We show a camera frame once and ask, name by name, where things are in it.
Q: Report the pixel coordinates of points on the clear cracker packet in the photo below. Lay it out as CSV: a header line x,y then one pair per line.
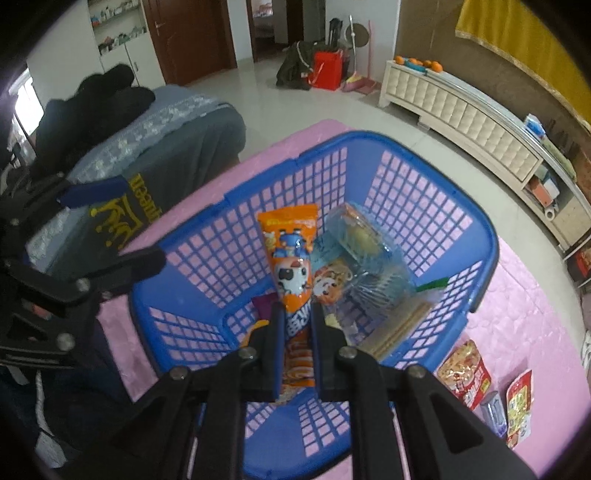
x,y
396,314

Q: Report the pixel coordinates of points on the blue plastic basket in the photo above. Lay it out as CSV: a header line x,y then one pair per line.
x,y
193,423

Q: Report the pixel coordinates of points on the yellow wall cloth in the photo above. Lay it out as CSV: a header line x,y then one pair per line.
x,y
513,31

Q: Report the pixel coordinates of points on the brown wooden door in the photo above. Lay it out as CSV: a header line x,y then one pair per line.
x,y
192,38

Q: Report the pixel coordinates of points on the red noodle snack bag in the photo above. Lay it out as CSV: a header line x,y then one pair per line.
x,y
465,374

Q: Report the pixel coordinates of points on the red shopping bag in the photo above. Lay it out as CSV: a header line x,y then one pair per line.
x,y
327,70

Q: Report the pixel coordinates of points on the orange sausage snack tube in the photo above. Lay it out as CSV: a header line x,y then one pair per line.
x,y
289,235

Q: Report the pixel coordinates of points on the purple Doublemint gum tin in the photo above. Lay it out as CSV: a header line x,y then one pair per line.
x,y
493,413

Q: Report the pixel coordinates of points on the white TV cabinet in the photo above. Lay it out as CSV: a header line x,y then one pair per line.
x,y
497,139

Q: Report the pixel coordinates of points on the clear pastry packet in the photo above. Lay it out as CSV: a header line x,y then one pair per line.
x,y
357,253

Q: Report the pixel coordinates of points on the large red snack bag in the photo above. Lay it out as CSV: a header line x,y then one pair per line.
x,y
519,401

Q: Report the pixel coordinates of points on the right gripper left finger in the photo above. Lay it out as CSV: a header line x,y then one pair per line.
x,y
262,376

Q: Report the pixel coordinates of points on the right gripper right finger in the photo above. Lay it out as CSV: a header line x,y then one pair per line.
x,y
333,358

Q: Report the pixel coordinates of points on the pink quilted table cloth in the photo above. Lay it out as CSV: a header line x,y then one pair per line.
x,y
508,332

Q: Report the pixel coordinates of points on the oranges on cabinet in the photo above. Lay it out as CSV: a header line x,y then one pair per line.
x,y
422,66

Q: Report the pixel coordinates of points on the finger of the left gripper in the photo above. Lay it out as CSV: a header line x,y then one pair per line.
x,y
54,193
106,274

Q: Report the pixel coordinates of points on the grey covered sofa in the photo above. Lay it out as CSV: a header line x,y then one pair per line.
x,y
184,140

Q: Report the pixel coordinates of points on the purple square snack packet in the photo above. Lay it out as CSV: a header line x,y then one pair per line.
x,y
264,305

